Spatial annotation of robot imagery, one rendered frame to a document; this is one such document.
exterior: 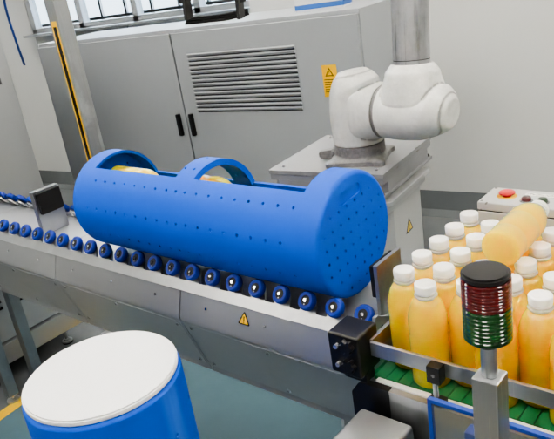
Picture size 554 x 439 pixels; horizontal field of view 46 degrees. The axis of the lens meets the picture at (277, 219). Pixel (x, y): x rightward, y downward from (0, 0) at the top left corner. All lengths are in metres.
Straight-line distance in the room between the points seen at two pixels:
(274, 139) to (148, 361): 2.20
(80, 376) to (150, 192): 0.61
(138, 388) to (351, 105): 1.08
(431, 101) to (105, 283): 1.07
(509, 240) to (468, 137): 3.06
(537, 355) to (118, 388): 0.70
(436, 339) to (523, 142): 3.04
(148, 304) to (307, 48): 1.61
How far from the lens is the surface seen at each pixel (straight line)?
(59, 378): 1.27
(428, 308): 1.18
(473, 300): 0.87
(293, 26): 3.09
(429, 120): 1.79
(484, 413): 0.98
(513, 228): 1.23
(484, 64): 4.11
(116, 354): 1.28
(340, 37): 2.98
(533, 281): 1.26
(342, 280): 1.42
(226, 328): 1.66
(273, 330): 1.55
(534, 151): 4.17
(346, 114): 1.93
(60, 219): 2.41
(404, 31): 1.82
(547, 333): 1.15
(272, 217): 1.40
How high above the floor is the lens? 1.66
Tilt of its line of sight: 21 degrees down
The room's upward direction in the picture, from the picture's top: 9 degrees counter-clockwise
